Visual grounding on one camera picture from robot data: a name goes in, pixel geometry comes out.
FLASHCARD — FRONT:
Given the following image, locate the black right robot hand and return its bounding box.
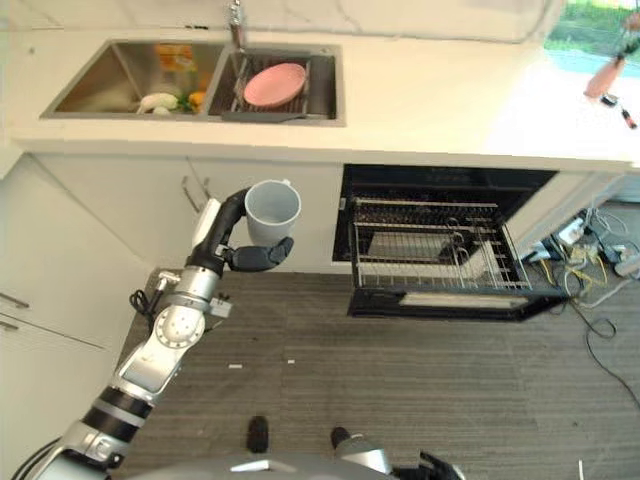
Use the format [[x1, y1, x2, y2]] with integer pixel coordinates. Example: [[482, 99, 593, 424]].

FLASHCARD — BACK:
[[392, 450, 469, 480]]

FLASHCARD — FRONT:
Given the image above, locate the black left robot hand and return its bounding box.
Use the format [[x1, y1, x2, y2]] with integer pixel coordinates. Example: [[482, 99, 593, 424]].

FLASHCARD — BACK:
[[185, 186, 295, 275]]

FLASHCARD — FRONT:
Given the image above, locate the grey mug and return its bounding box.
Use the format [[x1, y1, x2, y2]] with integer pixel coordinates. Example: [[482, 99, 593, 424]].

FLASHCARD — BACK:
[[243, 178, 302, 247]]

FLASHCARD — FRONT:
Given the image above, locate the black dishwasher door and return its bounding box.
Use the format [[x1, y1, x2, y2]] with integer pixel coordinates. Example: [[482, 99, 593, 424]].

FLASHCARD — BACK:
[[346, 285, 569, 323]]

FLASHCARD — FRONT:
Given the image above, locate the black dishwasher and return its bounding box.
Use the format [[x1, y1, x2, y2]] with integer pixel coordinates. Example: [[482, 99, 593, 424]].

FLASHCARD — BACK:
[[331, 163, 569, 323]]

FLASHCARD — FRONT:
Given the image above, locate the white cabinet door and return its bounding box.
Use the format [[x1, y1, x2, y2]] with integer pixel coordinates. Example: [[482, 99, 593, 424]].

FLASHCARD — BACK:
[[29, 153, 201, 281]]

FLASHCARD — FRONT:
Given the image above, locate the dark sink drain rack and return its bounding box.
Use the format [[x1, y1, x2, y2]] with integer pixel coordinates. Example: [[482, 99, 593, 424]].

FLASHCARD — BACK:
[[221, 53, 326, 124]]

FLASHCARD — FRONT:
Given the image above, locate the white vegetable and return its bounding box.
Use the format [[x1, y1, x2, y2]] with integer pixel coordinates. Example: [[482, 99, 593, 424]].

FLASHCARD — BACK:
[[137, 91, 179, 115]]

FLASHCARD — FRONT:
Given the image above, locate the pink plate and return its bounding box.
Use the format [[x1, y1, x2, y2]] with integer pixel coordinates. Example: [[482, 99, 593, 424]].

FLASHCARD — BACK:
[[243, 63, 307, 107]]

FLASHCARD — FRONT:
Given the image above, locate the silver robot torso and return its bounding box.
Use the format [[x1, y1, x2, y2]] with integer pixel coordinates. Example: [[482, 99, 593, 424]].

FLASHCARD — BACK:
[[114, 452, 396, 480]]

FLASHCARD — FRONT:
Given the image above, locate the stainless steel double sink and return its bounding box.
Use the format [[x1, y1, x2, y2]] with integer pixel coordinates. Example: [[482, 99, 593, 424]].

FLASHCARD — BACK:
[[39, 39, 348, 128]]

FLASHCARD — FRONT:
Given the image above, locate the orange packaged bag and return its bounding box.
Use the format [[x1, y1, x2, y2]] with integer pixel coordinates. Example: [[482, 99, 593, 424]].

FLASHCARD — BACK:
[[153, 43, 197, 76]]

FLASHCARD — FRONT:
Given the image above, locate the chrome faucet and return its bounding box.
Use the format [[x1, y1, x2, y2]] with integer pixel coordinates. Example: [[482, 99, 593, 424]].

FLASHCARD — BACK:
[[223, 0, 250, 53]]

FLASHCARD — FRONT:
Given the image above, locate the white power strip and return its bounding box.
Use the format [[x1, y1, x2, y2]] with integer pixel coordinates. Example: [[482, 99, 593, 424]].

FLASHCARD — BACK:
[[530, 217, 587, 262]]

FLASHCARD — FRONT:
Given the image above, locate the wire dishwasher rack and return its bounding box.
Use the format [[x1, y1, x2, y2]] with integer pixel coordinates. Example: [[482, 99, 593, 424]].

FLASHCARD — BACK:
[[351, 197, 533, 292]]

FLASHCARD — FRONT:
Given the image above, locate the black floor cable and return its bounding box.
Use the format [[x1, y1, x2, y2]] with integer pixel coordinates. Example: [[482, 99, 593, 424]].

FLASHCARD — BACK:
[[559, 294, 640, 407]]

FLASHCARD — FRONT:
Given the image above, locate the yellow cable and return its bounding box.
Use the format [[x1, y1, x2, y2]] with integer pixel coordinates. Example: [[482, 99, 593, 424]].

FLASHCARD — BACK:
[[542, 252, 609, 296]]

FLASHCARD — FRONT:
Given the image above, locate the red handled screwdriver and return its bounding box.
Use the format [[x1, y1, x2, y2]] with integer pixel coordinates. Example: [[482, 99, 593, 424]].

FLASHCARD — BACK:
[[601, 92, 639, 131]]

